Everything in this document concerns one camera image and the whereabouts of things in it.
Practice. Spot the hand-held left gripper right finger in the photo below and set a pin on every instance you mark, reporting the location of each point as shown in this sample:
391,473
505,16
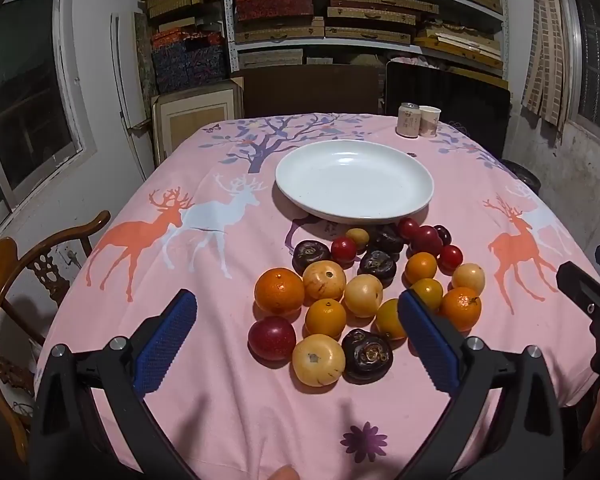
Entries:
430,342

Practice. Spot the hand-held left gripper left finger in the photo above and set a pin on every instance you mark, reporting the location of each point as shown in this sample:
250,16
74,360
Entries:
167,340

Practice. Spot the orange with green stem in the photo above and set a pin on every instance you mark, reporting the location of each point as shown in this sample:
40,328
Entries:
460,308

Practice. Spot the dark purple mangosteen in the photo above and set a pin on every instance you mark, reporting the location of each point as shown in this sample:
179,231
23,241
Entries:
386,240
367,355
377,265
310,255

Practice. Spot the yellow round pear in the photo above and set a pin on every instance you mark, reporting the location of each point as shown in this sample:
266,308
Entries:
323,281
318,360
468,278
362,295

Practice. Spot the small red plum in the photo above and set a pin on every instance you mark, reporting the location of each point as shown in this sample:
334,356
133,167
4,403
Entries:
425,241
450,257
407,228
343,250

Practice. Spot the large red plum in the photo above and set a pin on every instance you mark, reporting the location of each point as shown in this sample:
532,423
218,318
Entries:
271,338

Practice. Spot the dark red plum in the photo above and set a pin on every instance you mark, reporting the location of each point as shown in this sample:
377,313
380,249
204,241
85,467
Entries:
442,235

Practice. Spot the large orange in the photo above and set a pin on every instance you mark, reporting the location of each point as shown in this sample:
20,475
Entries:
279,291

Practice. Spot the small yellow plum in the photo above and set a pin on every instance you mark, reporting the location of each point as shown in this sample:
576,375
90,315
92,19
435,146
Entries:
357,236

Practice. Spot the white plate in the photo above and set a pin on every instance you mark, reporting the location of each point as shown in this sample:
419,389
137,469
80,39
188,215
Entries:
355,180

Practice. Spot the person's left hand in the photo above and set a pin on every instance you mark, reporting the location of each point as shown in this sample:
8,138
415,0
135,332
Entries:
282,474

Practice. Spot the pink deer print tablecloth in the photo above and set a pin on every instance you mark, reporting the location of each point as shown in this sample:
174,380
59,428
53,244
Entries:
230,410

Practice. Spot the black round object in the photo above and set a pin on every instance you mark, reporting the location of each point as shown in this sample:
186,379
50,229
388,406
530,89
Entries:
525,172

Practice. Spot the mesh covered window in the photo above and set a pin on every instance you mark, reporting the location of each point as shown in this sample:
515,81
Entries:
597,60

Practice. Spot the beige woven curtain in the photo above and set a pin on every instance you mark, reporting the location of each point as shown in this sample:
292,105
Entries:
550,60

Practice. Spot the paper cup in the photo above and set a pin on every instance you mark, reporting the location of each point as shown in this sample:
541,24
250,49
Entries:
429,122

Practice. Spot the black glossy panel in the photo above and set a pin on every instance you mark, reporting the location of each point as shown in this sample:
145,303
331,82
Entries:
455,100

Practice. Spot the beige framed panel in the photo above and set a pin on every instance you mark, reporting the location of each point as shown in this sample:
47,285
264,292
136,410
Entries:
195,120

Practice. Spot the pink drink can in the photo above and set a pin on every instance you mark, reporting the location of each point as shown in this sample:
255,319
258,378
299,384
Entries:
409,121

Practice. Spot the white leaning board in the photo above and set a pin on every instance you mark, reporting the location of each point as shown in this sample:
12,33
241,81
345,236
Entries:
125,110

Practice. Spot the pink cloth bundle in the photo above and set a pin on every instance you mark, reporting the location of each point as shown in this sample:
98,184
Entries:
420,61

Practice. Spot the tall pile of gift boxes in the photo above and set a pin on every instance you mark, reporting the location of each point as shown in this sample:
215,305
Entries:
185,65

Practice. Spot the dark brown board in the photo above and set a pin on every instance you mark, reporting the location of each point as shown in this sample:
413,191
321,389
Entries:
310,92

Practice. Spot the grey patterned slab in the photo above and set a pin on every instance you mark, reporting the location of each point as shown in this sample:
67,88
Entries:
145,55

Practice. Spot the white framed glass window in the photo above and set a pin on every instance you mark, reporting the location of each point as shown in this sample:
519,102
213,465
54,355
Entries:
20,85

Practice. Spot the white metal shelf unit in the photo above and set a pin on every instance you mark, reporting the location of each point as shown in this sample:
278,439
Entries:
228,25

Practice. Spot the rows of flat gift boxes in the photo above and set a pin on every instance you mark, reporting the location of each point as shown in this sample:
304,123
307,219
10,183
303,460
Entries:
370,15

